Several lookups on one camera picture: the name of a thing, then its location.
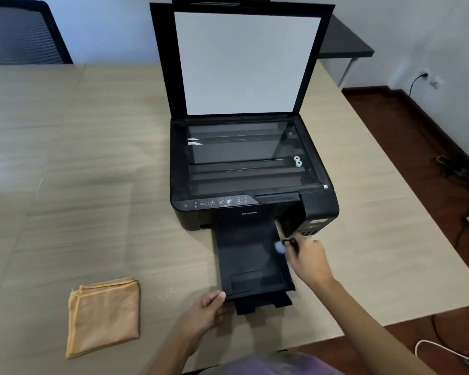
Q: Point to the person's left hand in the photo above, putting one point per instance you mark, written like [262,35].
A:
[201,318]

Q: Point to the person's right hand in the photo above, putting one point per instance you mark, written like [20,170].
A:
[310,261]

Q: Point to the person's right fingers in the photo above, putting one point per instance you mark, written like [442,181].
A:
[300,247]

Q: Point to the person's left thumb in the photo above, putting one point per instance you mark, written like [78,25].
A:
[215,299]

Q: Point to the small black cleaning brush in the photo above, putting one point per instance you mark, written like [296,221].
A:
[289,243]

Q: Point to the black inkjet printer with scanner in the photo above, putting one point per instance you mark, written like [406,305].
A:
[242,183]

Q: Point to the person's left forearm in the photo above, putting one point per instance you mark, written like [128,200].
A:
[172,353]

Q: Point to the person's right forearm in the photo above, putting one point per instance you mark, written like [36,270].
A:
[369,331]

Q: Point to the person's purple shirt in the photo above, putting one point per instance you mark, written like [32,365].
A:
[281,365]

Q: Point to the orange microfibre cloth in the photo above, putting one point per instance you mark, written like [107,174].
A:
[103,318]

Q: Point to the black object on floor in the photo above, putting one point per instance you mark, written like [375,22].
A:
[451,165]

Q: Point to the dark side table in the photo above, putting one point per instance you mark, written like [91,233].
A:
[346,40]

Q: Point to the black mesh office chair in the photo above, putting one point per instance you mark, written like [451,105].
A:
[21,33]

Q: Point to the white wall switch plate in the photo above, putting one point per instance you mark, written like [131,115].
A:
[436,82]

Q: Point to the white wall socket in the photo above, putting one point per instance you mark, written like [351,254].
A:
[425,74]

